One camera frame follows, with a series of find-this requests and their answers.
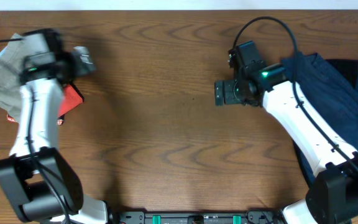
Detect khaki shorts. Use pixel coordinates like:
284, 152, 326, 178
0, 32, 48, 122

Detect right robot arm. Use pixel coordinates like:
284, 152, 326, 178
214, 64, 358, 223

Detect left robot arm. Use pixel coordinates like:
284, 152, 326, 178
0, 47, 111, 223

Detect red folded t-shirt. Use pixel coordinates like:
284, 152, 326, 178
57, 83, 85, 118

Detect black patterned folded garment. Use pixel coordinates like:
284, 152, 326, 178
6, 90, 85, 126

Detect black garment under navy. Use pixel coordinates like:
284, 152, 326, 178
327, 59, 358, 88

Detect navy blue garment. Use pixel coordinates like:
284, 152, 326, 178
280, 48, 358, 187

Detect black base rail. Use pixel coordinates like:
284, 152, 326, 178
108, 210, 286, 224

